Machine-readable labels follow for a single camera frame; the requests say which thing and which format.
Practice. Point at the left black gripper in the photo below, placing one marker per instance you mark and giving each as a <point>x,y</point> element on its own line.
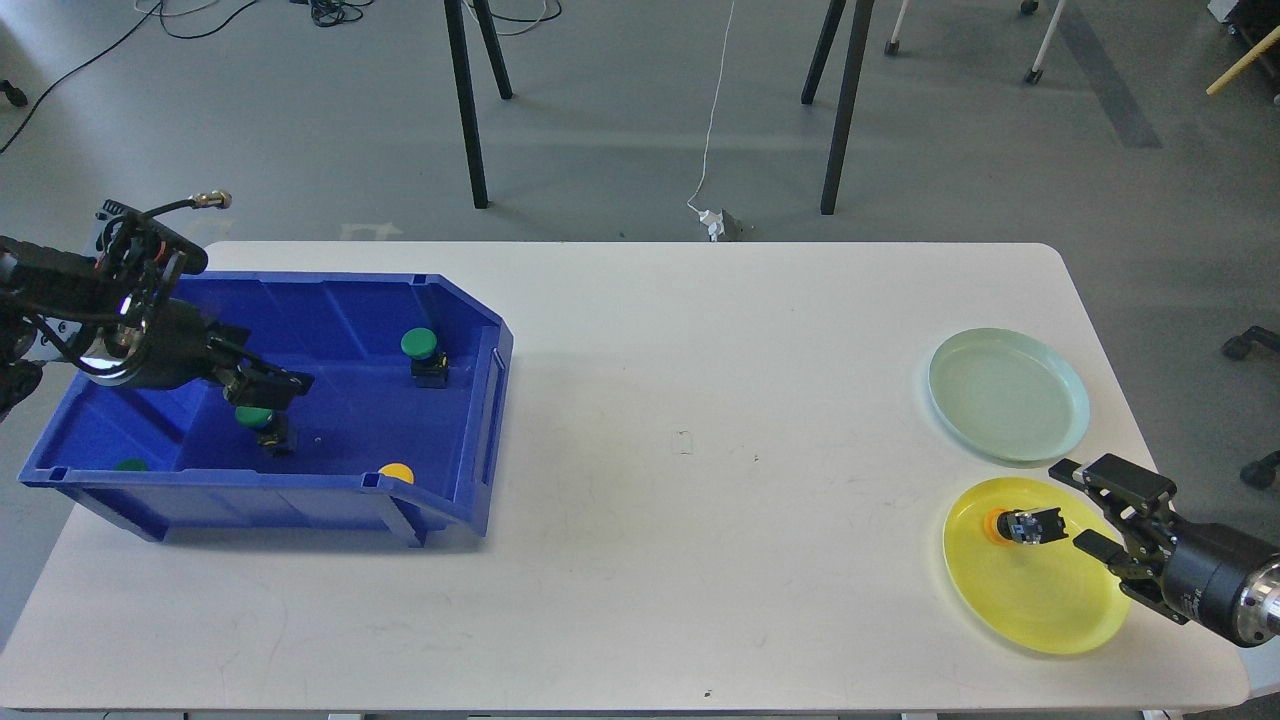
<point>175,347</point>

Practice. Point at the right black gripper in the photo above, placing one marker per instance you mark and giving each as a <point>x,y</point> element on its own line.
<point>1217,576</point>

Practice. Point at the green push button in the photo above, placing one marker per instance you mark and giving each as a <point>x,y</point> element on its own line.
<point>273,430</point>
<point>429,367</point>

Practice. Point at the yellow push button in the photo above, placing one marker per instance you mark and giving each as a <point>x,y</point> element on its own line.
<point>398,471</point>
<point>1025,526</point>

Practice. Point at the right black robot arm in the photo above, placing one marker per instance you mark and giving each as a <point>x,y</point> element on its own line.
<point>1158,552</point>

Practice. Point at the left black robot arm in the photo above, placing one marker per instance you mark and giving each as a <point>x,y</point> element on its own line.
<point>112,314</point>

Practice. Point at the yellow plate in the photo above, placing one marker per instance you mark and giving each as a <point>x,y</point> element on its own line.
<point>1050,598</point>

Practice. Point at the green push button corner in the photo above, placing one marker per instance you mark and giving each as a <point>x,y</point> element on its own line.
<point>131,464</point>

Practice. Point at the yellow push button front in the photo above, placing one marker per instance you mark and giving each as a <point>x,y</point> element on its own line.
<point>398,471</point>

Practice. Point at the light green plate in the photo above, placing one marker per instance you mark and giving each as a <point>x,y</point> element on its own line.
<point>1008,396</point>

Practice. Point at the blue plastic bin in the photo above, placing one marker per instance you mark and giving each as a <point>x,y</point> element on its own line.
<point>206,471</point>

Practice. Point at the right black tripod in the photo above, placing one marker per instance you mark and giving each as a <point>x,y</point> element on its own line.
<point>849,87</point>

